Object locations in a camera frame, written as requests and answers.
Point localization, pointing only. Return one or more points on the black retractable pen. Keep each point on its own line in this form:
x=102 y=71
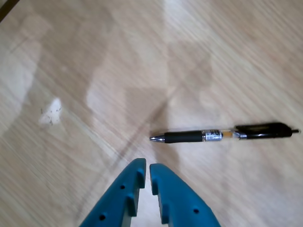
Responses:
x=184 y=137

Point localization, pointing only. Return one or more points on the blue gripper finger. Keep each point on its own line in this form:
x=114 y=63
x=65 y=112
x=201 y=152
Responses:
x=184 y=203
x=118 y=196

